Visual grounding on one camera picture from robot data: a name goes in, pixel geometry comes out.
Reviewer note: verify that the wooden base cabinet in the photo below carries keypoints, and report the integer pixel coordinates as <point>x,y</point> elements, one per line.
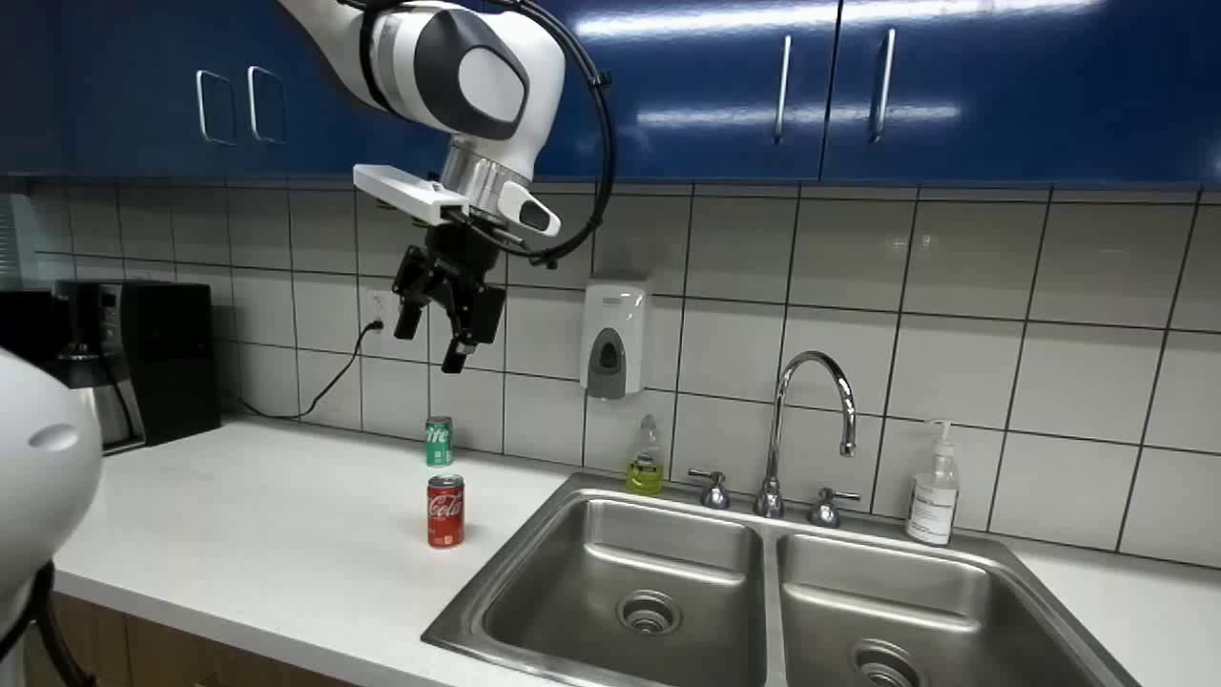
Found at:
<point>166,651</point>

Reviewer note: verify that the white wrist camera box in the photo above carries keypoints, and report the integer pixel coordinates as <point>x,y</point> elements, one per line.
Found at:
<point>405,193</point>

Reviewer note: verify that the black box appliance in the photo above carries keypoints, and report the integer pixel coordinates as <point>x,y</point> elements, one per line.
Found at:
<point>173,362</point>

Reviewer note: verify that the red soda can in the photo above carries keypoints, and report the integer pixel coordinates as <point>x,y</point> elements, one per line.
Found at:
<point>444,512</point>

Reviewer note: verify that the chrome gooseneck faucet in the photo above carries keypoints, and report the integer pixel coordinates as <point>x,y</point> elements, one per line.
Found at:
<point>777,432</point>

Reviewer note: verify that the stainless steel double sink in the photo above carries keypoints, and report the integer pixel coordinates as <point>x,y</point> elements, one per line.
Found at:
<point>573,573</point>

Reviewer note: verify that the black coffee maker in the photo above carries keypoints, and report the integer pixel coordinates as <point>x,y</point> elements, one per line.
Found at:
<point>90,369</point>

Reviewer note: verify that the yellow dish soap bottle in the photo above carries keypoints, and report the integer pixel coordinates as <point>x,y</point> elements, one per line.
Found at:
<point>647,467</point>

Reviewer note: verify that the white wall soap dispenser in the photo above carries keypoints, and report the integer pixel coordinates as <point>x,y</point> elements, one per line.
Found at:
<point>615,336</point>

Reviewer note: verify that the green soda can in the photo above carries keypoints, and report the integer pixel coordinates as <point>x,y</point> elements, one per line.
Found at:
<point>438,441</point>

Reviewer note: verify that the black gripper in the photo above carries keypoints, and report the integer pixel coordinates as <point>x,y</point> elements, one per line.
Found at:
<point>456,272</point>

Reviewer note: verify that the sink drain strainer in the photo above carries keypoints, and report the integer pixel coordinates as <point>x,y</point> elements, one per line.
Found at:
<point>651,612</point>
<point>887,666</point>

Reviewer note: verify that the clear pump soap bottle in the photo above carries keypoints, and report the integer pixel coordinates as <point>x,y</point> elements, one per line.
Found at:
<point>931,498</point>

